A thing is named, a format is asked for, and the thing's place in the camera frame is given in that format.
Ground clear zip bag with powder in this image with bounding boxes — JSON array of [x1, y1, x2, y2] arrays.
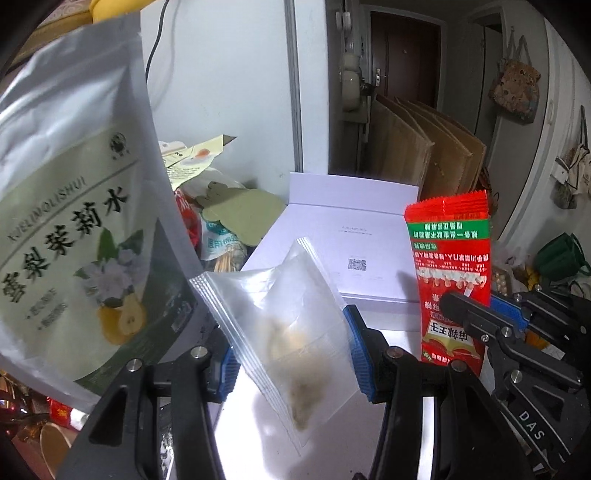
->
[[191, 237, 359, 449]]

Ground red white snack packet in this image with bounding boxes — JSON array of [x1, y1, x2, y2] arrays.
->
[[404, 190, 492, 374]]

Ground egg carton box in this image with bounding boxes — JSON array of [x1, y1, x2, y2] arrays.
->
[[491, 265, 513, 297]]

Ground green shopping bag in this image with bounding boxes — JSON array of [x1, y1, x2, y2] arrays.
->
[[534, 232, 590, 281]]

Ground lavender open gift box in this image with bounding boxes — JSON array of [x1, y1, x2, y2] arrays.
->
[[194, 173, 420, 479]]

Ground silver pear jasmine tea pouch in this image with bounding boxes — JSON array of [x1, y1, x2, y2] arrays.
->
[[1, 13, 213, 411]]

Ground brown cardboard sheets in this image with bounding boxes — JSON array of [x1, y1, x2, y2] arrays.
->
[[365, 94, 486, 200]]

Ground beige ceramic mug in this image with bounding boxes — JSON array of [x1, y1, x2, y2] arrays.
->
[[40, 422, 77, 478]]

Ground hanging brown patterned bag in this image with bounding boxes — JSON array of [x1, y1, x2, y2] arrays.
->
[[489, 35, 541, 124]]

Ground dark brown door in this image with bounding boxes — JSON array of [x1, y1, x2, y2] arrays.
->
[[370, 11, 442, 108]]

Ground yellow plastic pot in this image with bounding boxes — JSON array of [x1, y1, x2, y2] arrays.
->
[[89, 0, 153, 23]]

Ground black power cable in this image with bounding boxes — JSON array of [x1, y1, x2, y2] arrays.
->
[[143, 0, 170, 84]]

